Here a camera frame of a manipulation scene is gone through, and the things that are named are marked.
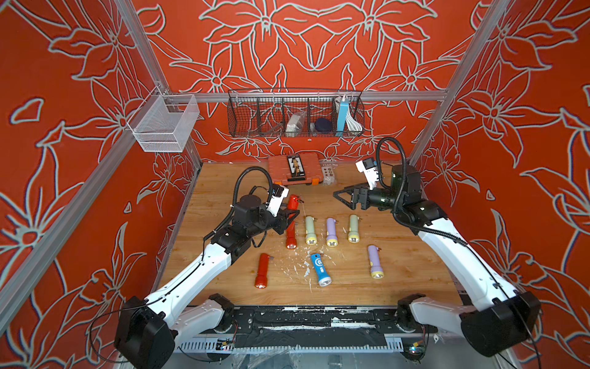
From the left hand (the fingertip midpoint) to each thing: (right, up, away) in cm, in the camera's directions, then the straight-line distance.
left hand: (295, 207), depth 74 cm
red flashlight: (-1, +2, -3) cm, 3 cm away
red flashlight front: (-12, -27, +7) cm, 30 cm away
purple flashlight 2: (+29, -23, +6) cm, 38 cm away
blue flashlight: (+10, -25, +8) cm, 28 cm away
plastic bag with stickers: (+17, +14, +37) cm, 43 cm away
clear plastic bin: (-55, +33, +19) cm, 67 cm away
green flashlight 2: (+24, -12, +17) cm, 32 cm away
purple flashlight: (+15, -14, +14) cm, 25 cm away
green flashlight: (+6, -13, +16) cm, 22 cm away
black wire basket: (-13, +40, +26) cm, 50 cm away
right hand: (+13, +5, -5) cm, 15 cm away
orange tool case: (+2, +16, +35) cm, 38 cm away
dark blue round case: (+12, +33, +21) cm, 41 cm away
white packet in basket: (-1, +32, +17) cm, 36 cm away
